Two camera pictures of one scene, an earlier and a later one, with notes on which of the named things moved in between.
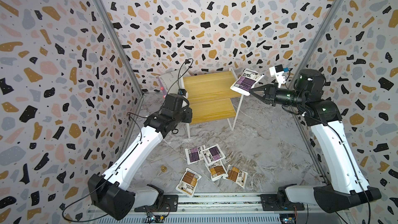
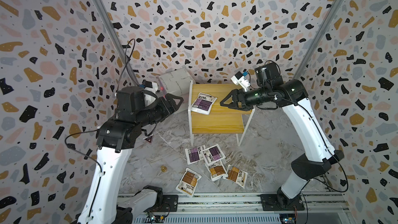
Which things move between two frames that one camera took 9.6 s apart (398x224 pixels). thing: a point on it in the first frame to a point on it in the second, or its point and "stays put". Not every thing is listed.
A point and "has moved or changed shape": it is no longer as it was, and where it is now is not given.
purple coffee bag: (244, 84) has moved or changed shape
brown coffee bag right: (237, 175) stays put
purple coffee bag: (194, 154) stays put
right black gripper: (270, 97) to (238, 96)
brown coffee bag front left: (188, 182) stays put
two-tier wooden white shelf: (211, 98) has moved or changed shape
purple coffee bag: (212, 154) stays put
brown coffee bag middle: (217, 172) stays put
